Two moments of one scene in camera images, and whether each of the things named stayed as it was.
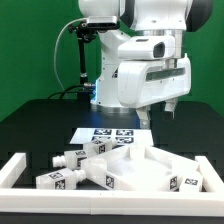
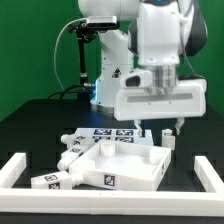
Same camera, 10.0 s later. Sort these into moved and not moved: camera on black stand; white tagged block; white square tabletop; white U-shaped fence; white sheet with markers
Moved: white tagged block; white square tabletop
Not moved: white sheet with markers; white U-shaped fence; camera on black stand
